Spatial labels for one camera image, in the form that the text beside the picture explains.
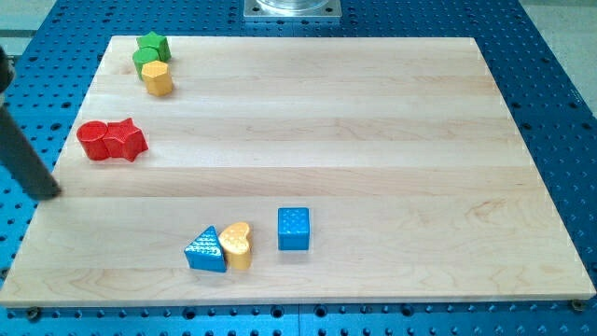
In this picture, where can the green cylinder block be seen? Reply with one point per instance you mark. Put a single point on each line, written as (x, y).
(143, 56)

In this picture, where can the red star block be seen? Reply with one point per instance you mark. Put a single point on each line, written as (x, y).
(124, 140)

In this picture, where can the blue cube block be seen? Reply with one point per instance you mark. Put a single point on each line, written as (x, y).
(294, 229)

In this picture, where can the board clamp screw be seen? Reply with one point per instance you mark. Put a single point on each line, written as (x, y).
(578, 305)
(33, 313)

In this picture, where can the yellow hexagon block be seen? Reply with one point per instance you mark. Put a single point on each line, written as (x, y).
(157, 78)

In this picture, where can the green star block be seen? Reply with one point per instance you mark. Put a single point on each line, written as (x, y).
(157, 42)

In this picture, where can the left board clamp screw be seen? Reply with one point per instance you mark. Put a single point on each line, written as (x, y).
(33, 313)

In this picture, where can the red cylinder block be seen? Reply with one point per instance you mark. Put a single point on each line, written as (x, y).
(90, 135)

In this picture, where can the wooden board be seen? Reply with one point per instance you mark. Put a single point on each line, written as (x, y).
(418, 183)

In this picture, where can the blue triangle block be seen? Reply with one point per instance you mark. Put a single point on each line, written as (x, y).
(206, 253)

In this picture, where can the yellow heart block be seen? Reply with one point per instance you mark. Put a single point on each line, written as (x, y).
(236, 242)

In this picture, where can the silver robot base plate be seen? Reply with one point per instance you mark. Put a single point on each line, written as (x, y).
(286, 9)

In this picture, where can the right board clamp screw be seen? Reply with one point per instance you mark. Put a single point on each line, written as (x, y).
(578, 305)

